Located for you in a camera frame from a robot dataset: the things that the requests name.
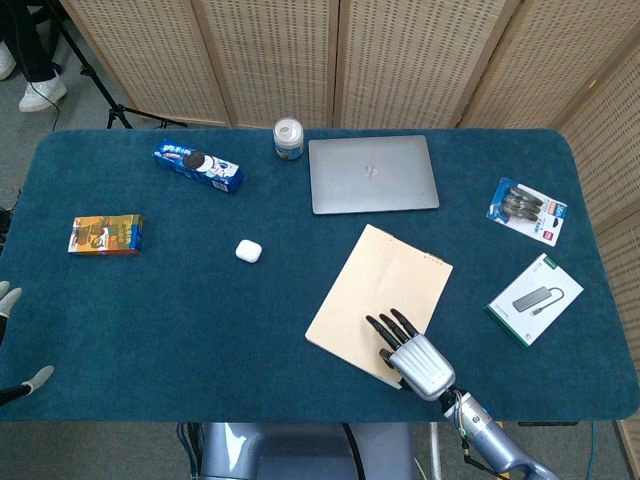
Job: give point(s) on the person leg black trousers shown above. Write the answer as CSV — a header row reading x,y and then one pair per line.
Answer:
x,y
37,40

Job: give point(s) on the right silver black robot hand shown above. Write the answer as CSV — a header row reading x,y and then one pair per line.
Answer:
x,y
422,362

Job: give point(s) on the left grey-tipped robot hand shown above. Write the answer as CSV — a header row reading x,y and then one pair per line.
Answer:
x,y
9,300

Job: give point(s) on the black tripod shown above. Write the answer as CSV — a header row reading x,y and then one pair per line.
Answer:
x,y
112,107

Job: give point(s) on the wooden rattan folding screen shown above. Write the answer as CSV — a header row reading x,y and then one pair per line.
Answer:
x,y
400,60

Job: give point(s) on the blue cookie box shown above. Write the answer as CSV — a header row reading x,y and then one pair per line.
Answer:
x,y
200,166

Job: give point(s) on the grey closed laptop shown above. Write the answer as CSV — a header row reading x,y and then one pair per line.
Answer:
x,y
372,175

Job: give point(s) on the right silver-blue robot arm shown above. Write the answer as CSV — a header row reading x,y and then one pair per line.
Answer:
x,y
495,440

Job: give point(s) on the white-lidded jar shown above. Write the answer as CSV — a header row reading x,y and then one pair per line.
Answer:
x,y
288,141

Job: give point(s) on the teal table mat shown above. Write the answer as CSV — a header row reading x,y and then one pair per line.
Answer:
x,y
200,325

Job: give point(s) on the white earbuds case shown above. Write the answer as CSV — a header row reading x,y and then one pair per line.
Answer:
x,y
248,250

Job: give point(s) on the white sneaker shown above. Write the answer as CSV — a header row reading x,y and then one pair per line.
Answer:
x,y
42,95
5,62

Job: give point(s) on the white green USB hub box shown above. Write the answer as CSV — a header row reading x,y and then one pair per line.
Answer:
x,y
535,300

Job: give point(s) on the white table leg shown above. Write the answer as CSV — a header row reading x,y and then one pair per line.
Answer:
x,y
435,450

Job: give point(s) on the battery blister pack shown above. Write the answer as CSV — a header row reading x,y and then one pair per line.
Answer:
x,y
530,210

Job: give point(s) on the orange snack box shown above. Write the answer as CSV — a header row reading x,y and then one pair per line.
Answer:
x,y
106,234

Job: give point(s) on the blue-grey robot torso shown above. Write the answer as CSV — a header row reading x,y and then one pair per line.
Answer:
x,y
280,452

